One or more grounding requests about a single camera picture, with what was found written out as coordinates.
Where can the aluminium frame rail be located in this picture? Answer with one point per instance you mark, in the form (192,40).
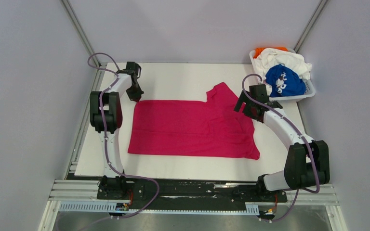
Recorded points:
(86,190)

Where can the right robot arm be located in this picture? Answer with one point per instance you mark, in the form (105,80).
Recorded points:
(307,162)

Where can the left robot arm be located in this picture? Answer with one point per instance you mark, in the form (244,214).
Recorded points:
(106,118)

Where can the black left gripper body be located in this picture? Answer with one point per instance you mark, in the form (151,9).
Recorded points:
(135,92)

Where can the orange t-shirt in basket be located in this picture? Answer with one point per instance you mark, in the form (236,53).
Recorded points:
(257,51)

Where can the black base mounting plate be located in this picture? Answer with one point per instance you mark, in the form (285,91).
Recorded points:
(233,195)

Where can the white slotted cable duct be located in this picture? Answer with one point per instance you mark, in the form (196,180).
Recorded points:
(117,208)

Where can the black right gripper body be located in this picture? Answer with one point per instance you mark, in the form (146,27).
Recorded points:
(249,112)

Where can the white t-shirt in basket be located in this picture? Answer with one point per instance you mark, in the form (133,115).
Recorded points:
(270,57)

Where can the white perforated laundry basket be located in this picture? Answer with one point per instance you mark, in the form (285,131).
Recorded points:
(309,89)

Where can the blue t-shirt in basket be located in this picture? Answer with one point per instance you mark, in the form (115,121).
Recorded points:
(284,82)

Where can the pink t-shirt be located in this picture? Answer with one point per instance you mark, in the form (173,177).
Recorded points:
(194,128)

